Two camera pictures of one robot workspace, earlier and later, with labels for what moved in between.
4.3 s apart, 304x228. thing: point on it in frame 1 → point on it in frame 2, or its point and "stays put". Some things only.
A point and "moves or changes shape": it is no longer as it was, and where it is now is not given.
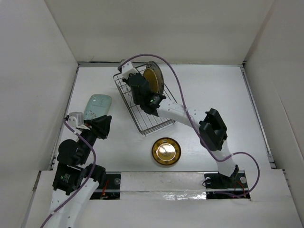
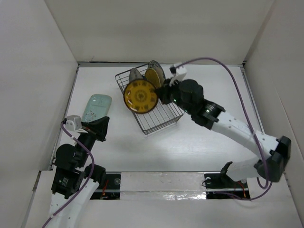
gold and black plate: (166, 151) moves or changes shape
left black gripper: (100, 126) stays put
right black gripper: (128, 80) → (163, 93)
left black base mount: (111, 190) stays put
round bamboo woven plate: (150, 75) stays put
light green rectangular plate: (98, 106) stays put
